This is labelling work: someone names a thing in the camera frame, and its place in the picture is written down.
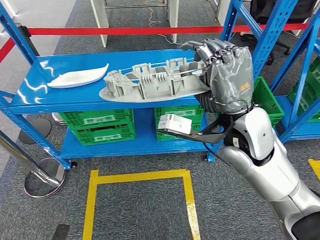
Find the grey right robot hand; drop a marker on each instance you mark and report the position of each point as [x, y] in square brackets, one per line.
[232, 79]

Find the grey plastic wheel cover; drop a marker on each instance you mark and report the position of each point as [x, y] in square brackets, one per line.
[155, 84]

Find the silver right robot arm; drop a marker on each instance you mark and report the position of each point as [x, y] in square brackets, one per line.
[265, 165]

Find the white plastic trim part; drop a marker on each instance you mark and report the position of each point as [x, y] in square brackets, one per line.
[77, 78]

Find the clear plastic hand cover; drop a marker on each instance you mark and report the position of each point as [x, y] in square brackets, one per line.
[235, 76]

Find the white desk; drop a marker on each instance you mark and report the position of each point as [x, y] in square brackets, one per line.
[223, 10]
[100, 16]

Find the blue metal storage rack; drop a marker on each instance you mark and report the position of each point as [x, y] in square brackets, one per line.
[75, 96]
[303, 66]

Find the black office chair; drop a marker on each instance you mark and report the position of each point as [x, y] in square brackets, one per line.
[282, 10]

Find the red barrier belt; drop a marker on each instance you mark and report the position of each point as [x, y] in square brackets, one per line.
[6, 51]
[124, 31]

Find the chrome stanchion base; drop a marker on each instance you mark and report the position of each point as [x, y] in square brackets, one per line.
[59, 119]

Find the chrome barrier stanchion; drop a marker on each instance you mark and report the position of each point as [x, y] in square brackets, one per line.
[35, 130]
[44, 179]

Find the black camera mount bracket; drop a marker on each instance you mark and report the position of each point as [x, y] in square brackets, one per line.
[215, 136]

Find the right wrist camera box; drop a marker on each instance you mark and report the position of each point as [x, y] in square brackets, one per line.
[175, 124]

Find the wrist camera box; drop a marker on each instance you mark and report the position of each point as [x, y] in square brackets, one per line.
[60, 232]
[175, 124]

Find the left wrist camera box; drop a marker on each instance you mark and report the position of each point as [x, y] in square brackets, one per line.
[60, 232]

